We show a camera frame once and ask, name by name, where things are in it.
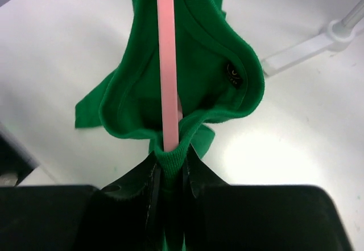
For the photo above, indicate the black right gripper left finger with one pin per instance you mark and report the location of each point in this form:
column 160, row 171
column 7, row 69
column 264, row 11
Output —
column 121, row 216

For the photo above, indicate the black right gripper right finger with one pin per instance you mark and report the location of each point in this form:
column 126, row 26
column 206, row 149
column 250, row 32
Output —
column 221, row 216

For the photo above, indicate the pink plastic hanger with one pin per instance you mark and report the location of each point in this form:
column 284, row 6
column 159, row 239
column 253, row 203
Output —
column 168, row 74

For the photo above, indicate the green t shirt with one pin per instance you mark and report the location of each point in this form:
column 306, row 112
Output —
column 219, row 78

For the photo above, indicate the white clothes rack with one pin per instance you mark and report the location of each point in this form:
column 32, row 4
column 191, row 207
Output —
column 332, row 25

